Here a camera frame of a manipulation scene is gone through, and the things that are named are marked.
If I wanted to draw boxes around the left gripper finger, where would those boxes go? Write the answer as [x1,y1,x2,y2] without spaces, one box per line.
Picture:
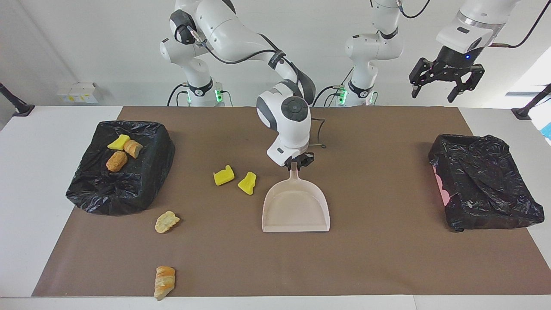
[409,58,434,99]
[448,65,485,104]

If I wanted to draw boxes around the beige plastic dustpan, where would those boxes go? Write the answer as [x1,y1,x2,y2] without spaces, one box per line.
[262,161,331,233]

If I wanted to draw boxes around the dimpled yellow sponge scrap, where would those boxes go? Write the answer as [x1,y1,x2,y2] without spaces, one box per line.
[238,171,257,195]

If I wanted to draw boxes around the notched yellow sponge scrap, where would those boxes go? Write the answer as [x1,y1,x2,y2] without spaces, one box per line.
[214,165,235,186]

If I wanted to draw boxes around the pale beige sponge scrap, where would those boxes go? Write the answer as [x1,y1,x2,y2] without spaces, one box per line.
[155,211,181,234]

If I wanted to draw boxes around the pale green-yellow sponge scrap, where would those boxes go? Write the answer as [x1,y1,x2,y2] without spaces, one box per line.
[124,140,144,159]

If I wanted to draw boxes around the orange striped sponge scrap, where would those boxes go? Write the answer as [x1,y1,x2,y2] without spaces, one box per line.
[154,266,176,301]

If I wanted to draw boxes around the plain bright yellow sponge scrap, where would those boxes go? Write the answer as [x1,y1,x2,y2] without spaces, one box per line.
[107,134,130,151]

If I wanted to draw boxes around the brown oval sponge scrap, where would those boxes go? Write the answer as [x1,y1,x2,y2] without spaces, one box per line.
[106,151,128,172]

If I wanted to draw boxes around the black bag-lined pink bin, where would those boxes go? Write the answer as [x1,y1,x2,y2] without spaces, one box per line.
[428,134,545,232]

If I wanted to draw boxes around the brown paper table mat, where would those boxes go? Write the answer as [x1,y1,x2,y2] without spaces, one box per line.
[31,106,551,298]

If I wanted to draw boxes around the white power strip box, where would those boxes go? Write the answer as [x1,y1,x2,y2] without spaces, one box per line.
[57,82,99,104]

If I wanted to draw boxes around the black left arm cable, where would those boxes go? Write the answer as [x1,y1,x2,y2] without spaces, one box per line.
[398,0,551,49]

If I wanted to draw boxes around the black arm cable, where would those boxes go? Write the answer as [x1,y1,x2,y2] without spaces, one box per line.
[398,0,551,49]
[185,24,328,150]

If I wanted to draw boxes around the black camera stand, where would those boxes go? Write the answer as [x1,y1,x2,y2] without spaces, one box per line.
[0,82,36,117]
[511,83,551,121]

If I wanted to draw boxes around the black left base cable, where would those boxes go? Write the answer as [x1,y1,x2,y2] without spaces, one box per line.
[312,84,345,107]

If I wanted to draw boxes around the black base cable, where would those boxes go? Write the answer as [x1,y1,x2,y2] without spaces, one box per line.
[167,83,190,107]
[312,84,345,107]

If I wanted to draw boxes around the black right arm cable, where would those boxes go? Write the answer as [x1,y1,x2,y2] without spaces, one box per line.
[185,24,328,150]

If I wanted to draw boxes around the black right base cable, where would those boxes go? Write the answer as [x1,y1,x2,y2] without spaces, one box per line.
[167,83,190,107]

